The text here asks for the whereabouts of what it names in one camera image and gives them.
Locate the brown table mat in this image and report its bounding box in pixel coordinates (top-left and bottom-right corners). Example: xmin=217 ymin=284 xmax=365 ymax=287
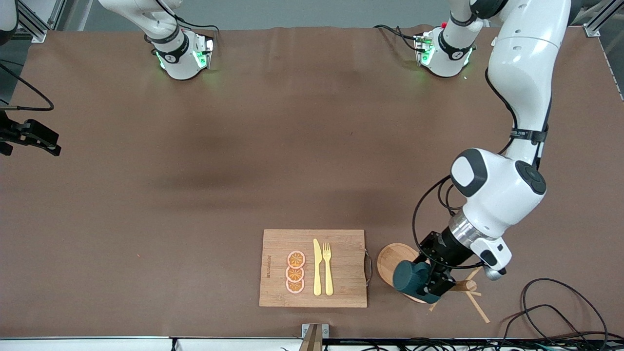
xmin=0 ymin=27 xmax=624 ymax=339

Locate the black left arm base cable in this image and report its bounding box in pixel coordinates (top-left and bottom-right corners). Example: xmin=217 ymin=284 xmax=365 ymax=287
xmin=373 ymin=24 xmax=425 ymax=52

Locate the black right arm base cable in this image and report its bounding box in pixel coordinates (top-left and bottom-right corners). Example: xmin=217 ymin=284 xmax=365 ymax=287
xmin=154 ymin=0 xmax=221 ymax=49

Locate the black cable bundle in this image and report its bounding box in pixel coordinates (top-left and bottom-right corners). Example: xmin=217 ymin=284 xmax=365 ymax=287
xmin=331 ymin=338 xmax=624 ymax=351

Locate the wooden mug tree stand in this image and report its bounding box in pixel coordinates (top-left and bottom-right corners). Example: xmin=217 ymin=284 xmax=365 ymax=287
xmin=377 ymin=242 xmax=490 ymax=324

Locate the bamboo cutting board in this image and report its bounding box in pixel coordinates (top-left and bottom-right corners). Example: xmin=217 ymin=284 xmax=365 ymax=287
xmin=259 ymin=229 xmax=368 ymax=308

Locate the yellow plastic knife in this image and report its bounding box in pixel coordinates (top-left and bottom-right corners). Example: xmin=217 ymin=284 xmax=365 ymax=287
xmin=313 ymin=238 xmax=323 ymax=296

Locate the black arm base cable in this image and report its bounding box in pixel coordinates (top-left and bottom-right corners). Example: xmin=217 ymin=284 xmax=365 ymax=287
xmin=154 ymin=0 xmax=221 ymax=49
xmin=373 ymin=24 xmax=425 ymax=52

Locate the black looped cable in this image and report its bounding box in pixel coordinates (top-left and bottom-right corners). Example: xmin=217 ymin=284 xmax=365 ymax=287
xmin=497 ymin=305 xmax=585 ymax=351
xmin=521 ymin=278 xmax=610 ymax=349

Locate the yellow plastic fork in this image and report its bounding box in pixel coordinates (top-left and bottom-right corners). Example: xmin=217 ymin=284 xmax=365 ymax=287
xmin=322 ymin=242 xmax=334 ymax=296

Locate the teal cup yellow inside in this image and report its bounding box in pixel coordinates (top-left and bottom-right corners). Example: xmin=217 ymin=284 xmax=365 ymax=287
xmin=392 ymin=260 xmax=442 ymax=304

